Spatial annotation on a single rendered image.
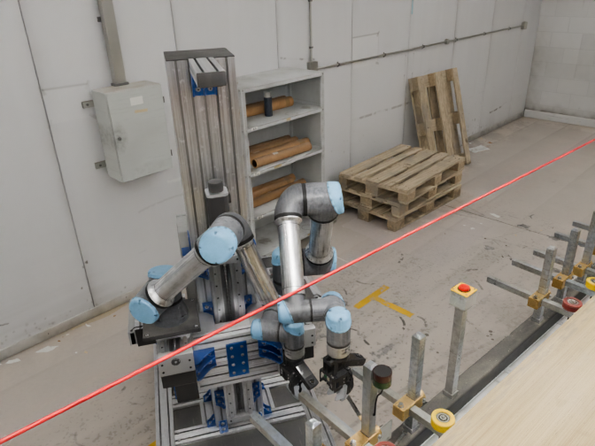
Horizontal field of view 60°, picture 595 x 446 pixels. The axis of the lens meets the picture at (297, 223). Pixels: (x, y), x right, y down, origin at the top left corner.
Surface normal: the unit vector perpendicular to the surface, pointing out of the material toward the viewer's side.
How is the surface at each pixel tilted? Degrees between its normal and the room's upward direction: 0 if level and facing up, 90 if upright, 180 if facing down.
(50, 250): 90
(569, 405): 0
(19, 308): 90
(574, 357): 0
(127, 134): 90
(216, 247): 85
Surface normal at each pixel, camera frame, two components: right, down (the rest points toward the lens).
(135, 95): 0.71, 0.29
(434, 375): -0.03, -0.90
